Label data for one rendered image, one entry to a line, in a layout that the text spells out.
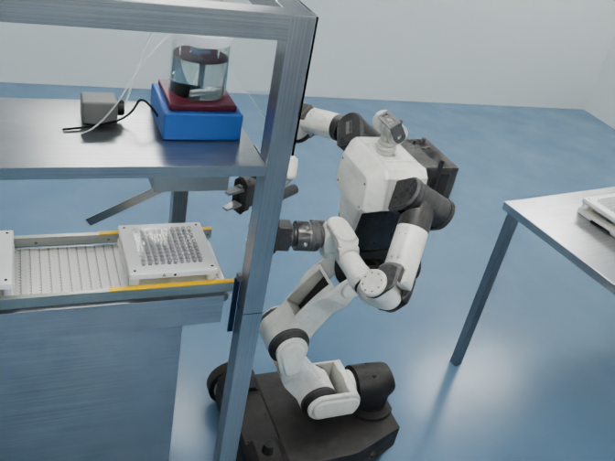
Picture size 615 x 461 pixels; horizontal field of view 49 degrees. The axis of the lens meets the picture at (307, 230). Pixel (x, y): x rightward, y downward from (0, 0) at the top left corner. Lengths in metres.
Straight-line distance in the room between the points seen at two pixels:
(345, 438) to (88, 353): 1.05
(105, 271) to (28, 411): 0.48
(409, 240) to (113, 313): 0.82
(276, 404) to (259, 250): 1.00
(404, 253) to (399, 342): 1.59
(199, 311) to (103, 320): 0.26
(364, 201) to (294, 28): 0.63
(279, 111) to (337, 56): 4.39
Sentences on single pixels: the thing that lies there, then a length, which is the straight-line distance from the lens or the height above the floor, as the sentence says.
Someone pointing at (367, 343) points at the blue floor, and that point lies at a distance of 3.29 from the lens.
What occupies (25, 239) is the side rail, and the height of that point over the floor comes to 0.94.
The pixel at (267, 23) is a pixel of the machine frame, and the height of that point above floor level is 1.70.
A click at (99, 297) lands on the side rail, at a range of 1.85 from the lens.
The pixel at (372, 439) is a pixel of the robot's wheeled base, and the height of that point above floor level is 0.17.
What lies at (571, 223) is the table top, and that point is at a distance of 2.91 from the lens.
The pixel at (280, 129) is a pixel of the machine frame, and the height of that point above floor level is 1.45.
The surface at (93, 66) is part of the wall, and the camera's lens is 5.57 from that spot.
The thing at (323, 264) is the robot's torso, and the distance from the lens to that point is 2.27.
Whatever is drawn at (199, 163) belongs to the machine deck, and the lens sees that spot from 1.62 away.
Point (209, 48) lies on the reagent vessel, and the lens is 1.67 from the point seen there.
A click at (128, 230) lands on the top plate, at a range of 2.02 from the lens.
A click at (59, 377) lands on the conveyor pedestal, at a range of 2.09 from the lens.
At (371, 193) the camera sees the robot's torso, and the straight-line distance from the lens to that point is 1.95.
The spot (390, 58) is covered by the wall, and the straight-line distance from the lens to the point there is 6.18.
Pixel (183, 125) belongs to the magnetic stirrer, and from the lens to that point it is 1.70.
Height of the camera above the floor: 2.09
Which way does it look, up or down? 31 degrees down
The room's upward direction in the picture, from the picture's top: 12 degrees clockwise
